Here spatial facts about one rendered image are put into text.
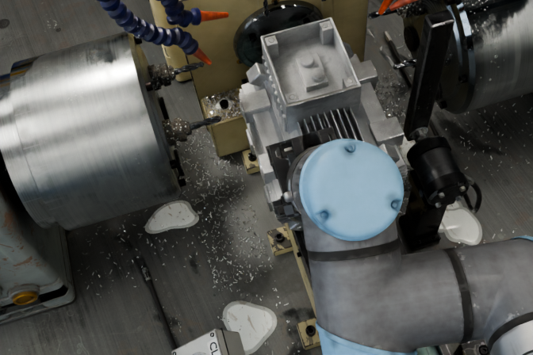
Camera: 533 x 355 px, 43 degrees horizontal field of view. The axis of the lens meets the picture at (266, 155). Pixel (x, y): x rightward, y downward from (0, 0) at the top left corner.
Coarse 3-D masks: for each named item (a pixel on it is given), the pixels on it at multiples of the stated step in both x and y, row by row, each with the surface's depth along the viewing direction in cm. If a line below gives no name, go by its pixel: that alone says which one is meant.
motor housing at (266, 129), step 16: (352, 64) 99; (272, 96) 94; (368, 96) 94; (272, 112) 94; (336, 112) 89; (352, 112) 89; (368, 112) 93; (256, 128) 93; (272, 128) 93; (304, 128) 90; (320, 128) 88; (336, 128) 87; (352, 128) 87; (368, 128) 91; (256, 144) 96; (400, 160) 91; (272, 192) 91
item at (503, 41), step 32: (448, 0) 91; (480, 0) 90; (512, 0) 90; (416, 32) 107; (480, 32) 90; (512, 32) 91; (448, 64) 97; (480, 64) 92; (512, 64) 93; (448, 96) 101; (480, 96) 96; (512, 96) 100
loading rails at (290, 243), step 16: (256, 160) 119; (272, 240) 111; (288, 240) 111; (304, 240) 99; (400, 240) 98; (304, 256) 98; (304, 272) 103; (304, 336) 103; (432, 352) 91; (448, 352) 90
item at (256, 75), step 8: (352, 56) 97; (256, 64) 95; (248, 72) 96; (256, 72) 95; (264, 72) 95; (248, 80) 96; (256, 80) 95; (264, 80) 96; (384, 144) 87; (392, 152) 88; (288, 224) 98; (296, 224) 97
